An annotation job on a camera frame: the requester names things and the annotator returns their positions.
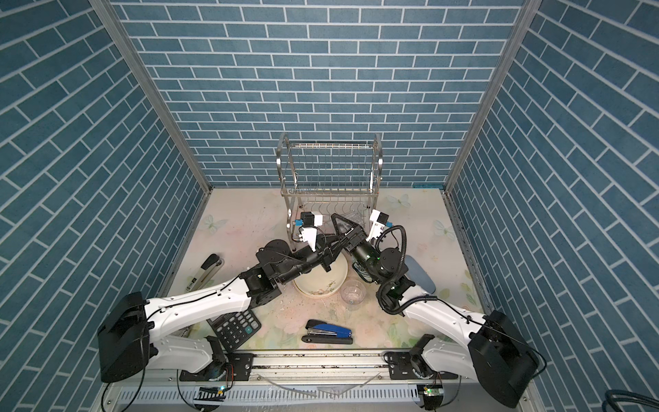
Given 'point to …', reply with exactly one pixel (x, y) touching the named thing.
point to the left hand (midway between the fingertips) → (349, 239)
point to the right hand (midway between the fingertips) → (332, 219)
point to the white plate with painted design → (318, 282)
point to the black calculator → (232, 328)
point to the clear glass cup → (353, 293)
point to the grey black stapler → (206, 272)
